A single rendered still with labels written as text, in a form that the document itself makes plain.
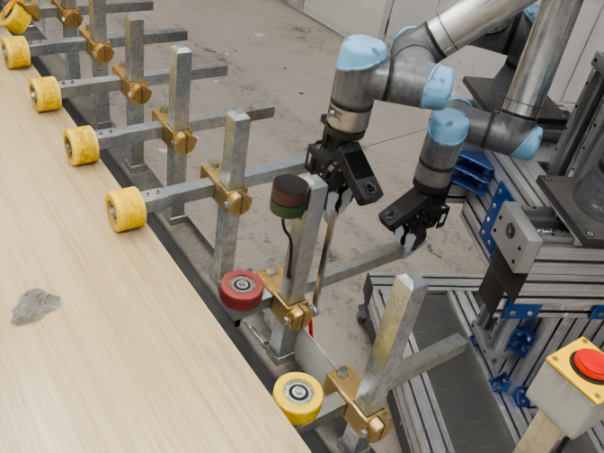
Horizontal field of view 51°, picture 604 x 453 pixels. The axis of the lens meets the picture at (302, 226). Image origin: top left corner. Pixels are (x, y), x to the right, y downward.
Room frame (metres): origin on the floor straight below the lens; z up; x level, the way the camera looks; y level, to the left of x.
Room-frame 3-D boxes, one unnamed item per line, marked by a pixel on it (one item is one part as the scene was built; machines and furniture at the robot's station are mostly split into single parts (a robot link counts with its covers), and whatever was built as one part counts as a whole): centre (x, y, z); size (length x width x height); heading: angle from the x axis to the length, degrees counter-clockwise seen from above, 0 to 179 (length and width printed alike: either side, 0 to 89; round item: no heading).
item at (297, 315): (0.90, 0.01, 0.85); 0.13 x 0.06 x 0.05; 41
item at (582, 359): (0.50, -0.34, 1.22); 0.04 x 0.04 x 0.02
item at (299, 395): (0.64, -0.05, 0.85); 0.08 x 0.08 x 0.11
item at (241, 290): (0.85, 0.09, 0.85); 0.08 x 0.08 x 0.11
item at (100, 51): (1.65, 0.67, 0.95); 0.13 x 0.06 x 0.05; 41
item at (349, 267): (0.98, -0.06, 0.84); 0.43 x 0.03 x 0.04; 131
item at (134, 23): (1.45, 0.49, 0.90); 0.03 x 0.03 x 0.48; 41
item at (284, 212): (0.85, 0.03, 1.11); 0.06 x 0.06 x 0.02
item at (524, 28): (1.64, -0.49, 1.21); 0.13 x 0.12 x 0.14; 77
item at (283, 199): (0.85, 0.03, 1.13); 0.06 x 0.06 x 0.02
